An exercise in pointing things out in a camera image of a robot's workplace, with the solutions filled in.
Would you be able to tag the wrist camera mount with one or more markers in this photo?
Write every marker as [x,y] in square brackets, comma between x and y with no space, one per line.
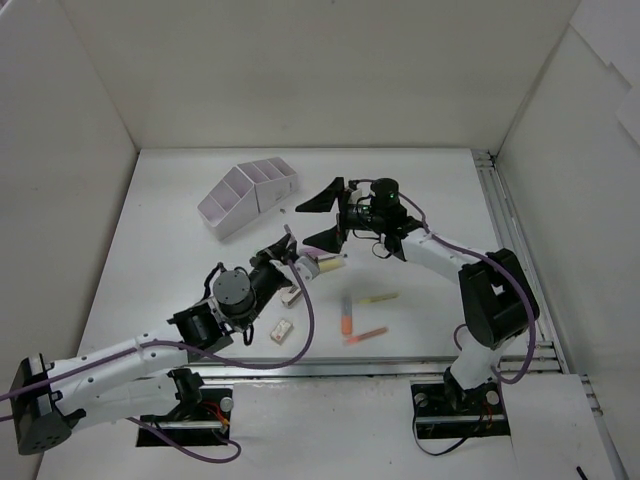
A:
[355,192]
[307,267]

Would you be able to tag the white pink desk organizer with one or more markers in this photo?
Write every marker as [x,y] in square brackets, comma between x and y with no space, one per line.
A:
[245,192]

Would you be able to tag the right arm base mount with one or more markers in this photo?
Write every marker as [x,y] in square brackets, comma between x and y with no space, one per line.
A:
[480,415]

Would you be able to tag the pink white stapler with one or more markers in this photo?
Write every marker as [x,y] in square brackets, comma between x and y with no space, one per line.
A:
[290,296]

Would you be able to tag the aluminium rail frame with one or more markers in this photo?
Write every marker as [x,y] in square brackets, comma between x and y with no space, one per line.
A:
[162,251]

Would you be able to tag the yellow highlighter marker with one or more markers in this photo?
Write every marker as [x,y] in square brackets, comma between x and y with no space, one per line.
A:
[331,263]

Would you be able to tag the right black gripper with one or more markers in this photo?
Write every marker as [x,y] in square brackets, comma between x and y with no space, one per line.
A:
[342,214]

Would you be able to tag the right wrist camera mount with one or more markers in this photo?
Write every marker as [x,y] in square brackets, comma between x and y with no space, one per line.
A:
[355,192]

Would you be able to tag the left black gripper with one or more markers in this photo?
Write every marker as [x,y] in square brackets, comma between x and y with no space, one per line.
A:
[280,256]

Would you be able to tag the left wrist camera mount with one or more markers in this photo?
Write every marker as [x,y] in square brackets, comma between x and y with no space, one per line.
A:
[307,267]

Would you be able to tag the slim yellow highlighter pen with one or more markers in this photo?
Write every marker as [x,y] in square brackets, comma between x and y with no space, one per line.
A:
[378,298]

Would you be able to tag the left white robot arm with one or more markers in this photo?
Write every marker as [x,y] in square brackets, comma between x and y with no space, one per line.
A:
[148,375]

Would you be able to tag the orange capped marker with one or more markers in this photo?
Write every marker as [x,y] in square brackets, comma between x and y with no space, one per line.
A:
[346,316]

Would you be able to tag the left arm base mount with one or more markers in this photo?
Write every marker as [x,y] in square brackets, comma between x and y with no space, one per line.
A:
[205,424]

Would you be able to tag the slim orange highlighter pen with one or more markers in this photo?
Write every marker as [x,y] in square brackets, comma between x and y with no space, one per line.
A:
[352,340]

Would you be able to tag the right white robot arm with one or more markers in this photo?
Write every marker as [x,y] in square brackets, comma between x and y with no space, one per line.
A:
[499,307]

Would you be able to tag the pink purple highlighter marker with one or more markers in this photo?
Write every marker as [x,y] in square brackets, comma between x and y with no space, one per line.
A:
[313,250]

